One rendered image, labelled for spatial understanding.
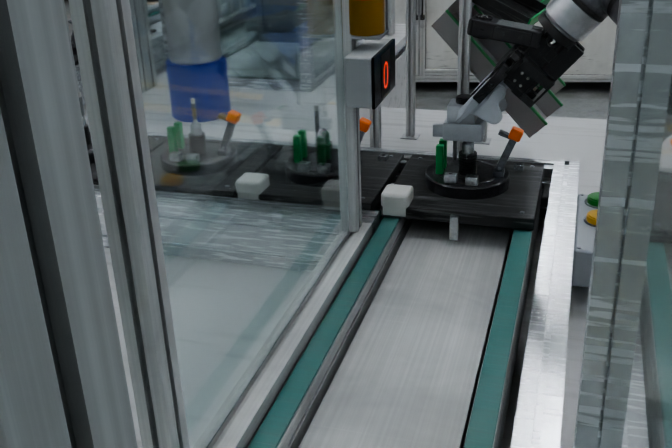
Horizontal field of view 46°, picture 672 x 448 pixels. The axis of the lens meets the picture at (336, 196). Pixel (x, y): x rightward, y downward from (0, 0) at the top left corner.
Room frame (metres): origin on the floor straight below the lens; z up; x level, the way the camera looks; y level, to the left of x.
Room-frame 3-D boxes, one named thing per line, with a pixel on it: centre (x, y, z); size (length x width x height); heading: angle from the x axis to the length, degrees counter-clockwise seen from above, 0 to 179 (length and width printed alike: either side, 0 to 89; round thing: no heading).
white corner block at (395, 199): (1.17, -0.10, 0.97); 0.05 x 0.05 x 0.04; 72
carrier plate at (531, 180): (1.24, -0.22, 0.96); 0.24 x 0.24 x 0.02; 72
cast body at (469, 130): (1.24, -0.21, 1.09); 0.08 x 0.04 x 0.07; 72
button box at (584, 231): (1.09, -0.40, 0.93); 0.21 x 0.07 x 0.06; 162
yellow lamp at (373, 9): (1.09, -0.05, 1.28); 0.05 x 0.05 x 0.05
